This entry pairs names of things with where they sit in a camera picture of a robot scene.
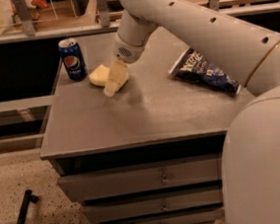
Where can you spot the grey drawer cabinet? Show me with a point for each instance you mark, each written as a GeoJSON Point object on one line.
{"type": "Point", "coordinates": [153, 118]}

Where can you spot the metal shelf rail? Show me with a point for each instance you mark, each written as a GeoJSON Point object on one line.
{"type": "Point", "coordinates": [62, 16]}

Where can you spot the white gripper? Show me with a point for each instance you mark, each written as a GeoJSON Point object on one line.
{"type": "Point", "coordinates": [128, 53]}

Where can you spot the bottom grey drawer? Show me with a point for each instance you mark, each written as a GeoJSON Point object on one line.
{"type": "Point", "coordinates": [187, 217]}

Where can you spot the grey drawer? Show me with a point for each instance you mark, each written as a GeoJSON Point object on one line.
{"type": "Point", "coordinates": [140, 178]}
{"type": "Point", "coordinates": [168, 202]}
{"type": "Point", "coordinates": [187, 217]}

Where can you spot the top grey drawer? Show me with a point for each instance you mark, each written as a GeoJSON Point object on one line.
{"type": "Point", "coordinates": [140, 178]}

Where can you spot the blue chip bag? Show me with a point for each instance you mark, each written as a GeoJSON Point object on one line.
{"type": "Point", "coordinates": [193, 66]}

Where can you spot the middle grey drawer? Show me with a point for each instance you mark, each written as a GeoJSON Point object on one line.
{"type": "Point", "coordinates": [168, 202]}

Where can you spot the blue Pepsi can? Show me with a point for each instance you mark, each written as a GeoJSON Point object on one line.
{"type": "Point", "coordinates": [71, 55]}

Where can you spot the yellow sponge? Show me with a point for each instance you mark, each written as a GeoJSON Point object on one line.
{"type": "Point", "coordinates": [99, 75]}

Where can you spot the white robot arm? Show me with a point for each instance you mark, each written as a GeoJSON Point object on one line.
{"type": "Point", "coordinates": [251, 55]}

